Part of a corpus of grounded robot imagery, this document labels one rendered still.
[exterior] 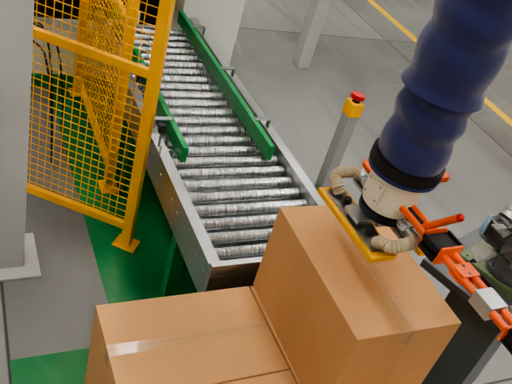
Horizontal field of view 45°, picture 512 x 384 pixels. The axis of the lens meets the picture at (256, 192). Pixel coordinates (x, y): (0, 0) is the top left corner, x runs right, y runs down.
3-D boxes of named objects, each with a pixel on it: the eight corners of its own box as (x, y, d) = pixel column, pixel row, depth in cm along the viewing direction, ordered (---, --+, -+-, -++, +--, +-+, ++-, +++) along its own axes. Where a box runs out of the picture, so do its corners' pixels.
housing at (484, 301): (466, 301, 165) (474, 289, 162) (484, 297, 168) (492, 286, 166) (483, 321, 160) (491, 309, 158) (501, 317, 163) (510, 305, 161)
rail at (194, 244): (91, 36, 410) (93, 9, 399) (99, 37, 412) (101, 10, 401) (198, 297, 252) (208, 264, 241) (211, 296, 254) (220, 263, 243)
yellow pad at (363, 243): (316, 191, 206) (321, 179, 203) (340, 190, 211) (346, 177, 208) (369, 264, 183) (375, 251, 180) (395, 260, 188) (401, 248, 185)
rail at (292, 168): (184, 43, 439) (189, 17, 428) (191, 43, 441) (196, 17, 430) (334, 280, 281) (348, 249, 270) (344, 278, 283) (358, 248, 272)
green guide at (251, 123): (177, 21, 426) (179, 9, 421) (191, 23, 431) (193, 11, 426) (266, 160, 317) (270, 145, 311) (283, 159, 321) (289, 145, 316)
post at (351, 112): (288, 250, 352) (346, 97, 294) (299, 249, 355) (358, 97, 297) (292, 258, 347) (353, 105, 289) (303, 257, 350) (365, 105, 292)
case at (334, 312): (252, 283, 245) (279, 206, 222) (338, 274, 263) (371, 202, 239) (315, 417, 204) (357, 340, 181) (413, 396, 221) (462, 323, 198)
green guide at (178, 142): (97, 15, 403) (99, 2, 397) (114, 17, 407) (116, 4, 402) (164, 163, 293) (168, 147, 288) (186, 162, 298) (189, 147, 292)
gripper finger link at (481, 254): (459, 257, 192) (484, 241, 192) (471, 270, 188) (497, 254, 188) (458, 251, 190) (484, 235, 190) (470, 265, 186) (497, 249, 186)
